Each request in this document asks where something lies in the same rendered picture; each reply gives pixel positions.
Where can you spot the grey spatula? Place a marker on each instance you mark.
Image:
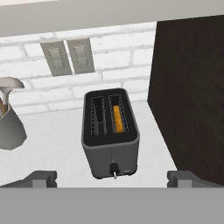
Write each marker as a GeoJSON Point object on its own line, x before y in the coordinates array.
{"type": "Point", "coordinates": [8, 89]}

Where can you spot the pale grey wall cupboard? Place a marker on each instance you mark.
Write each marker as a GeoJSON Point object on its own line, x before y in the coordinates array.
{"type": "Point", "coordinates": [110, 11]}

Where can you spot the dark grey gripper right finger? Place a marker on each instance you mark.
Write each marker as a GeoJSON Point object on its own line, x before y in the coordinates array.
{"type": "Point", "coordinates": [182, 178]}

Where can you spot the golden bread slice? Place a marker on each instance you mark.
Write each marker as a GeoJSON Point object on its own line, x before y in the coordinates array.
{"type": "Point", "coordinates": [117, 118]}

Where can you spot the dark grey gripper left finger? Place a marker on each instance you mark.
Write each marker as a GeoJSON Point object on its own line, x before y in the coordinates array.
{"type": "Point", "coordinates": [40, 178]}

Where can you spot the black toaster lever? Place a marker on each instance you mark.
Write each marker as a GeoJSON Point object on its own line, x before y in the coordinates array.
{"type": "Point", "coordinates": [114, 169]}

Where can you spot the grey wall socket plate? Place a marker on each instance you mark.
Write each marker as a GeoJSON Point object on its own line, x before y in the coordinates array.
{"type": "Point", "coordinates": [56, 58]}
{"type": "Point", "coordinates": [80, 55]}

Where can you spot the dark wood tall cabinet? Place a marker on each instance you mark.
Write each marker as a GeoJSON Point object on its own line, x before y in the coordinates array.
{"type": "Point", "coordinates": [189, 96]}

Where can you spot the grey two-slot toaster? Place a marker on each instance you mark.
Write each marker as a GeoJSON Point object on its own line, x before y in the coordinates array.
{"type": "Point", "coordinates": [110, 137]}

